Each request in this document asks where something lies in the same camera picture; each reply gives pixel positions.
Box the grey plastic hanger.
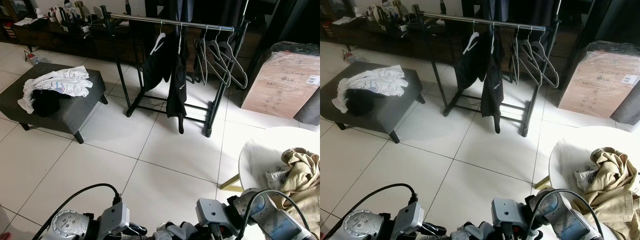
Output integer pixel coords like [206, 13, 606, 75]
[515, 25, 544, 86]
[193, 27, 209, 84]
[199, 27, 232, 87]
[508, 24, 522, 84]
[215, 28, 249, 90]
[529, 27, 560, 90]

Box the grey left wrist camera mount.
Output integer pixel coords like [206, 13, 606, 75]
[97, 202, 130, 237]
[391, 202, 425, 237]

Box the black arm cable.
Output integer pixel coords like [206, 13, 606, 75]
[344, 183, 417, 222]
[529, 188, 609, 240]
[32, 183, 123, 237]
[234, 188, 314, 240]

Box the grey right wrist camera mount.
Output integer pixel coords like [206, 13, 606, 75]
[194, 198, 231, 232]
[491, 197, 526, 232]

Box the black metal clothes rack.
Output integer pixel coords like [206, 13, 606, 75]
[99, 0, 251, 139]
[417, 0, 564, 138]

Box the dark wooden sideboard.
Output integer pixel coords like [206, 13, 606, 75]
[320, 12, 581, 64]
[0, 12, 261, 64]

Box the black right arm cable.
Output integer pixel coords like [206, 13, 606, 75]
[234, 188, 314, 240]
[529, 188, 609, 240]

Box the dark grey ottoman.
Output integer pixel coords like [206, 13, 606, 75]
[320, 62, 426, 145]
[0, 62, 109, 145]

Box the wrapped brown cardboard box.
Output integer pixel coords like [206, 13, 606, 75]
[240, 42, 321, 120]
[557, 40, 640, 119]

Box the black crumpled garment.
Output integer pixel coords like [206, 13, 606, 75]
[349, 89, 381, 117]
[32, 89, 64, 119]

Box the round white table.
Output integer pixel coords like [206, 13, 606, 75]
[532, 124, 640, 240]
[220, 127, 321, 240]

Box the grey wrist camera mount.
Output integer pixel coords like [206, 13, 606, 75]
[194, 198, 231, 232]
[491, 197, 526, 232]
[97, 202, 130, 237]
[391, 202, 425, 237]

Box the beige garment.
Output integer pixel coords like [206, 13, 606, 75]
[269, 147, 321, 237]
[572, 147, 640, 240]

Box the long black printed garment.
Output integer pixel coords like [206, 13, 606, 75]
[479, 32, 505, 135]
[166, 32, 190, 135]

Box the white printed garment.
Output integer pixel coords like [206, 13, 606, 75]
[337, 64, 409, 114]
[17, 66, 95, 115]

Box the short black hanging garment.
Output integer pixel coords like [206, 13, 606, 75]
[454, 35, 489, 91]
[141, 35, 174, 91]

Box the dark wooden bookshelf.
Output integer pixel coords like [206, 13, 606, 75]
[0, 0, 32, 42]
[320, 0, 347, 32]

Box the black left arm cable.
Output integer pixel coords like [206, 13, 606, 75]
[344, 183, 417, 222]
[32, 183, 123, 237]

